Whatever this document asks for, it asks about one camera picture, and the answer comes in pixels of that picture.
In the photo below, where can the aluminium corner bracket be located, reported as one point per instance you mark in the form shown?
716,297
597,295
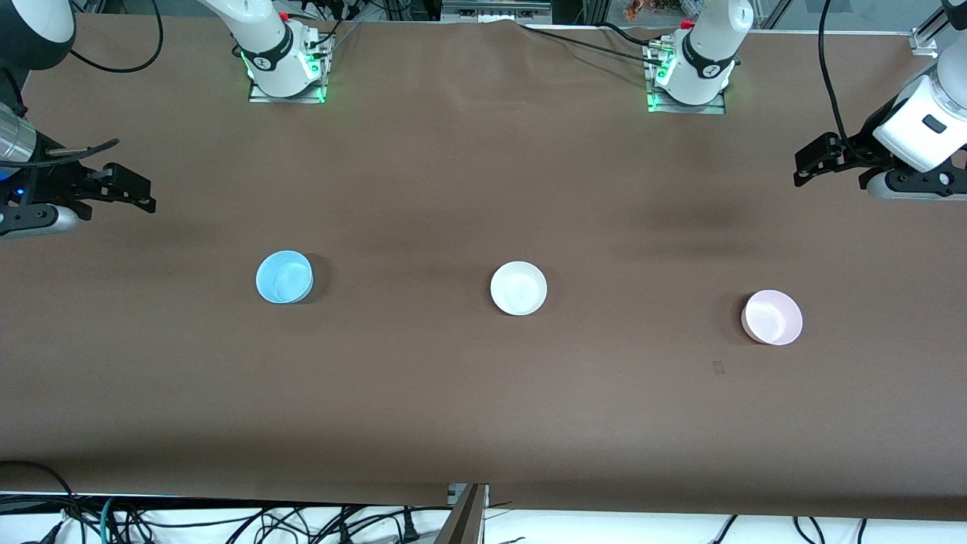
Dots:
925,41

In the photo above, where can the aluminium frame profile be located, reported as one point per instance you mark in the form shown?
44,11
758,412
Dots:
464,521

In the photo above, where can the pale pink plastic bowl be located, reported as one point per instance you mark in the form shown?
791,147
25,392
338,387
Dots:
771,317

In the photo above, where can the grey metal rail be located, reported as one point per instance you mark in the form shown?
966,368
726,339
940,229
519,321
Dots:
495,9

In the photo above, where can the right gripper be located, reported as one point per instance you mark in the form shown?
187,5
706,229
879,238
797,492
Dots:
47,181

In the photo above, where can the light blue plastic bowl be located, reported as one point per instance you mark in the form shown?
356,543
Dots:
284,277

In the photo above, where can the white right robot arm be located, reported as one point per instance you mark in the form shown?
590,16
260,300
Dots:
264,38

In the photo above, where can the brown table cover sheet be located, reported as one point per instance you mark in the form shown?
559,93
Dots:
483,189

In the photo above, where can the white plastic bowl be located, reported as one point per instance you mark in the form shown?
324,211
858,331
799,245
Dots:
518,288

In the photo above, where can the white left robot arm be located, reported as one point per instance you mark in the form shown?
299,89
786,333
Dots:
710,45

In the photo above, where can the black power plug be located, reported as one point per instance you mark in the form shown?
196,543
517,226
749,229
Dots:
409,531

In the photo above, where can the colourful small objects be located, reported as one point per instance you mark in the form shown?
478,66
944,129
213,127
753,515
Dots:
638,7

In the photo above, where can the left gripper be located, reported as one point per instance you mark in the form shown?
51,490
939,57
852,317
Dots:
863,145

